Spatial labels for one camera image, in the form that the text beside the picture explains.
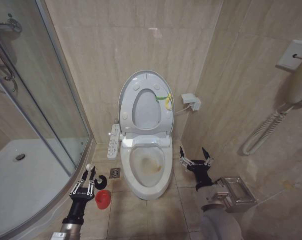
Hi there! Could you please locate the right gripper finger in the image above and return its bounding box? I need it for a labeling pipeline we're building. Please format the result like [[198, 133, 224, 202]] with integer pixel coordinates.
[[202, 146, 214, 167], [178, 146, 194, 168]]

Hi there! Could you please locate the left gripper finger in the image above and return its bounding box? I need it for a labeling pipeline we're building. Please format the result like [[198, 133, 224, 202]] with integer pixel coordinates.
[[69, 170, 89, 197], [88, 171, 97, 197]]

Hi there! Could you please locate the red brush holder cup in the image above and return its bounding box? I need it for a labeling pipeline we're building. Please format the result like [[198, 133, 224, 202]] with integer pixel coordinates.
[[95, 189, 112, 211]]

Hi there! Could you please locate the white ceramic toilet bowl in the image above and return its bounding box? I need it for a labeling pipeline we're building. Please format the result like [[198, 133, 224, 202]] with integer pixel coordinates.
[[120, 136, 172, 201]]

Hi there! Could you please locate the metal toilet paper holder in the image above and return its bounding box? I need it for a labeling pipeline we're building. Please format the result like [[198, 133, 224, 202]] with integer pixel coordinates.
[[217, 175, 257, 214]]

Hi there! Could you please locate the white bidet control panel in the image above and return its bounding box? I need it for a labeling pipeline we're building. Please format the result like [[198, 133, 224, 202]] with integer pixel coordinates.
[[106, 123, 121, 159]]

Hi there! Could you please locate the white shower tray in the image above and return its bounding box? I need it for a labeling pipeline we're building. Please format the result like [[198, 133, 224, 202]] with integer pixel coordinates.
[[0, 139, 78, 238]]

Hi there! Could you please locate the chrome shower head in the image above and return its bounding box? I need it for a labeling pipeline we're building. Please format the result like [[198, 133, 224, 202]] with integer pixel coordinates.
[[6, 12, 23, 34]]

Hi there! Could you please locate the toilet brush white handle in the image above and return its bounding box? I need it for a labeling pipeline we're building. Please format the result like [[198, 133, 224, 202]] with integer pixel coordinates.
[[86, 162, 109, 190]]

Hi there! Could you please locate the white toilet seat ring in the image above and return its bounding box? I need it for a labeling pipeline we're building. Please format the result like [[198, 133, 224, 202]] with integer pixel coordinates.
[[121, 75, 173, 134]]

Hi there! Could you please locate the white power cable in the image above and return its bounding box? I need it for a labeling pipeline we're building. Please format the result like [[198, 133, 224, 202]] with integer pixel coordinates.
[[174, 104, 192, 115]]

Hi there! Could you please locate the white wall outlet box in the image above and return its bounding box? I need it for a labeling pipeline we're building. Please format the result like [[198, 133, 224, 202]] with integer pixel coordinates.
[[181, 92, 202, 112]]

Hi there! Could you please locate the yellow green strap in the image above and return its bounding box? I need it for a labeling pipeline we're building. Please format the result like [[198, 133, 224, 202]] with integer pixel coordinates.
[[154, 92, 173, 111]]

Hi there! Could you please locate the curved glass shower enclosure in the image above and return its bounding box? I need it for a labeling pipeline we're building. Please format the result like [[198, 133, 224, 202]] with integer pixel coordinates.
[[0, 0, 95, 240]]

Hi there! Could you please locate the beige wall telephone handset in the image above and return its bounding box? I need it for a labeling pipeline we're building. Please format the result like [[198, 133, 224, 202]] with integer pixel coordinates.
[[282, 51, 302, 107]]

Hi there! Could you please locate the white telephone wall plate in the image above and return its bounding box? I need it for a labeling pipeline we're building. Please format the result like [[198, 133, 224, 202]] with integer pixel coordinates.
[[275, 39, 302, 74]]

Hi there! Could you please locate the chrome shower hose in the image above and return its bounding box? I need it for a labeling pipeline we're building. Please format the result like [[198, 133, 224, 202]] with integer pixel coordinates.
[[0, 59, 19, 94]]

